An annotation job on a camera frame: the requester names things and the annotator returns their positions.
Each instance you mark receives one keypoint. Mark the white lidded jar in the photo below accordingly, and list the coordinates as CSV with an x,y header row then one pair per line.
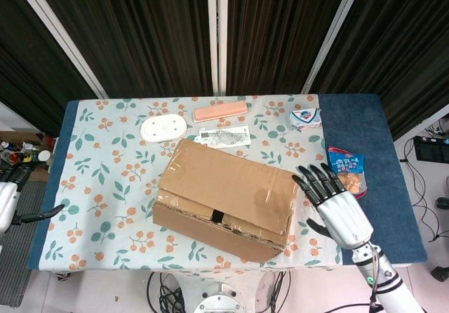
x,y
44,156

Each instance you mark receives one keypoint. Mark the brown cardboard shipping box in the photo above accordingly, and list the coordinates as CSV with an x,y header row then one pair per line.
x,y
217,179

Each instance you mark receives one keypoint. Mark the white partition frame post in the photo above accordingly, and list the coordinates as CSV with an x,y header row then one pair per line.
x,y
333,36
217,36
59,39

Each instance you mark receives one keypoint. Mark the black chair caster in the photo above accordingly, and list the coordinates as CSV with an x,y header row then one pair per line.
x,y
440,273

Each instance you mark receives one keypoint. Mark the cardboard box of clutter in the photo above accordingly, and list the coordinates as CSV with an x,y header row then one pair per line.
x,y
21,151

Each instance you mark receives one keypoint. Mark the packaged ruler set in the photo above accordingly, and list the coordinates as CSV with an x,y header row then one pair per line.
x,y
224,135

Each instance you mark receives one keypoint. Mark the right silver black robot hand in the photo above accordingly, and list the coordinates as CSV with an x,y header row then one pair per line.
x,y
343,218

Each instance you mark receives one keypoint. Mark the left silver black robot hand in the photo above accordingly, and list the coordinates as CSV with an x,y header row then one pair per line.
x,y
8,200

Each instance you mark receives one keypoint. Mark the grey ribbed floor mat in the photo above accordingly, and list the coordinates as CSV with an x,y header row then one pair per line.
x,y
21,250

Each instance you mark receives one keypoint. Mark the dark pleated curtain panel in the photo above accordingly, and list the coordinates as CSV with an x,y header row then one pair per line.
x,y
28,64
140,28
403,46
280,28

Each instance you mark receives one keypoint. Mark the blue biscuit snack bag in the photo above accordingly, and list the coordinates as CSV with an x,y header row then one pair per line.
x,y
347,172

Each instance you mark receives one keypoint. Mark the black electronic device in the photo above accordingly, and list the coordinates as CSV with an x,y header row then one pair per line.
x,y
429,148

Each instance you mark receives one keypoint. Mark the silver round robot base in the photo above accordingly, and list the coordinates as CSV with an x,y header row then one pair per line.
x,y
220,300

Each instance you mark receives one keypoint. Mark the floral orange fruit tablecloth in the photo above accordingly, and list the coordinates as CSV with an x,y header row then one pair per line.
x,y
105,151

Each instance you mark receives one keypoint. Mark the white oval dish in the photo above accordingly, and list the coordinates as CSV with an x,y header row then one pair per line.
x,y
163,128

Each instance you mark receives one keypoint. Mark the pink rectangular case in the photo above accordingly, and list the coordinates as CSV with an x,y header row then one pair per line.
x,y
220,111

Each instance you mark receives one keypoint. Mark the white blue soap package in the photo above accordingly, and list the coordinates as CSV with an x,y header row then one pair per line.
x,y
305,119

